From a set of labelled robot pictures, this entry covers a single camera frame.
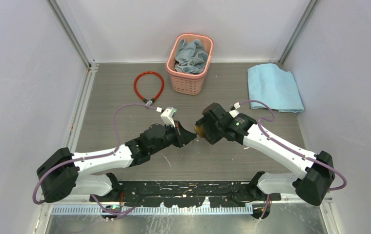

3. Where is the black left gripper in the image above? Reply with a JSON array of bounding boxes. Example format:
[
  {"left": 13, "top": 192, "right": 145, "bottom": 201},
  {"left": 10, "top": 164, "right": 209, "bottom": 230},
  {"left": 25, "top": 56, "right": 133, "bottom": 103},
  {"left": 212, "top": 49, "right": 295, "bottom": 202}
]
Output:
[{"left": 149, "top": 119, "right": 196, "bottom": 155}]

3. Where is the brass padlock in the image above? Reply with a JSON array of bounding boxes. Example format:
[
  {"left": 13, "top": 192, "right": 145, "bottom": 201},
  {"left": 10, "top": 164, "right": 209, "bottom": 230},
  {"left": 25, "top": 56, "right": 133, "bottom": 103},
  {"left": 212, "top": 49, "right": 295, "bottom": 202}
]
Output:
[{"left": 194, "top": 125, "right": 206, "bottom": 138}]

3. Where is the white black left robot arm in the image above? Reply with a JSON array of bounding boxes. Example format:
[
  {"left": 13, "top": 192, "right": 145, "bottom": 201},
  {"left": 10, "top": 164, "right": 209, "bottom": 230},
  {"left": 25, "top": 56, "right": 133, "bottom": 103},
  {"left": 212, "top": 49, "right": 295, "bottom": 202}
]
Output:
[{"left": 32, "top": 121, "right": 197, "bottom": 204}]

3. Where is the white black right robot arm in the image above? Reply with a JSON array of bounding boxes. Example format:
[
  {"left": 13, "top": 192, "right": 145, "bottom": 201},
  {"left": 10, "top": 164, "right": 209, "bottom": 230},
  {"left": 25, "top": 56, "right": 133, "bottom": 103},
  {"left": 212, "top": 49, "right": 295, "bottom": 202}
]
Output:
[{"left": 195, "top": 103, "right": 335, "bottom": 206}]

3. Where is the pink plastic basket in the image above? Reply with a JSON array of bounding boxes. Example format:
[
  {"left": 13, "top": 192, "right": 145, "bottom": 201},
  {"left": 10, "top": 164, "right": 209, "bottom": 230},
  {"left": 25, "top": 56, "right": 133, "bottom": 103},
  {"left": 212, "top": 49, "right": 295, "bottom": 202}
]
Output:
[{"left": 165, "top": 33, "right": 214, "bottom": 95}]

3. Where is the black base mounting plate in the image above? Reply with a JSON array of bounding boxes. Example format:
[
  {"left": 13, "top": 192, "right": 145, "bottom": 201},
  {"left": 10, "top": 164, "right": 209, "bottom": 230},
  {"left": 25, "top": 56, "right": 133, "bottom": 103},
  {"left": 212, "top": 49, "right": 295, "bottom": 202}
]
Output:
[{"left": 97, "top": 181, "right": 267, "bottom": 208}]

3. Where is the grey cloth in basket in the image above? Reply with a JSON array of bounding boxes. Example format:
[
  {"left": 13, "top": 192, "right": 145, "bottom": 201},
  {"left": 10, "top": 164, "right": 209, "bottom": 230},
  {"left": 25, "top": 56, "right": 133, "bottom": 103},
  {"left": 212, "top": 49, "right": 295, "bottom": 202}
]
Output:
[{"left": 174, "top": 39, "right": 208, "bottom": 75}]

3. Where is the light blue folded towel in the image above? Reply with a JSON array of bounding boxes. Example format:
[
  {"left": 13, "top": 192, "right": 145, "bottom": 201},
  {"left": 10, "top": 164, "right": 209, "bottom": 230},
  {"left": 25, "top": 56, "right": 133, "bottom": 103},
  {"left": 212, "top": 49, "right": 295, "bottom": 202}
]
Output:
[{"left": 247, "top": 63, "right": 304, "bottom": 113}]

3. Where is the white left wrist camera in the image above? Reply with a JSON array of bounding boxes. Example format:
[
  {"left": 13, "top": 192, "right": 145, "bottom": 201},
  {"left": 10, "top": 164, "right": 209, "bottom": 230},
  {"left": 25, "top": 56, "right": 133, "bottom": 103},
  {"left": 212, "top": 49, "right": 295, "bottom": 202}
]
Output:
[{"left": 156, "top": 107, "right": 177, "bottom": 128}]

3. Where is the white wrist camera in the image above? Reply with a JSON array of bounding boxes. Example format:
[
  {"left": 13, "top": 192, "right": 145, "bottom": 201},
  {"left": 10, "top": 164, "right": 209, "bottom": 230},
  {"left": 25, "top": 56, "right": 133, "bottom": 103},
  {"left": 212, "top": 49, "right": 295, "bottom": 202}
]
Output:
[
  {"left": 156, "top": 107, "right": 177, "bottom": 128},
  {"left": 228, "top": 102, "right": 241, "bottom": 118}
]

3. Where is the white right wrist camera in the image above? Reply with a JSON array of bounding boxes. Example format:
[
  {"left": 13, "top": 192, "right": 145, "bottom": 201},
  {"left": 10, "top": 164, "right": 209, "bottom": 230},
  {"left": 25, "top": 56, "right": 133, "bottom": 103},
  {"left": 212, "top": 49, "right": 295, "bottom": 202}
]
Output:
[{"left": 228, "top": 102, "right": 241, "bottom": 118}]

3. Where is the red cable lock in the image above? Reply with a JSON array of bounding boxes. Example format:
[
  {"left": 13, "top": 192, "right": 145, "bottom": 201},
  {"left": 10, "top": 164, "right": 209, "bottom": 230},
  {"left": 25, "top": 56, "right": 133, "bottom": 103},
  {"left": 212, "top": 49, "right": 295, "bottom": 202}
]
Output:
[{"left": 133, "top": 71, "right": 165, "bottom": 106}]

